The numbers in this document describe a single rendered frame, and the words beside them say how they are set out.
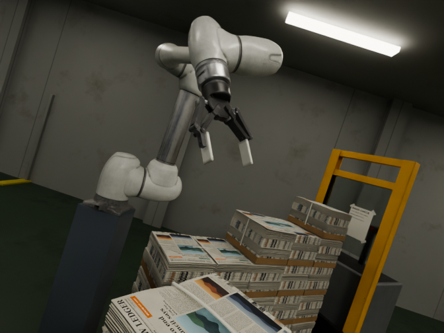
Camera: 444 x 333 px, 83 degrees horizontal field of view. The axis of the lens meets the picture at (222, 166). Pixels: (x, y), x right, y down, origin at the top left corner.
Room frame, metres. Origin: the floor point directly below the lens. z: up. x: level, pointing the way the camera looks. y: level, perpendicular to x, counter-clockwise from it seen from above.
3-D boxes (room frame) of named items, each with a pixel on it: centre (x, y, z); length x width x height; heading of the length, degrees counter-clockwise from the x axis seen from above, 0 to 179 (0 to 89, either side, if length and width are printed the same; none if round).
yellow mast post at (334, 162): (2.61, -1.10, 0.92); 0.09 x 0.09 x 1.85; 32
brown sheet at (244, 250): (1.79, -0.41, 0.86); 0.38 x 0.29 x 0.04; 32
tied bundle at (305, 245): (1.94, -0.65, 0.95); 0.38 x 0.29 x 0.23; 32
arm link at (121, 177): (1.23, 0.46, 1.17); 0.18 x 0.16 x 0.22; 119
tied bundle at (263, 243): (1.79, -0.41, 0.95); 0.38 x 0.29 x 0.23; 32
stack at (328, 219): (2.10, -0.90, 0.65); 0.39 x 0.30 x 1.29; 32
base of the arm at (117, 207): (1.20, 0.47, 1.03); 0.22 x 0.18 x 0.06; 179
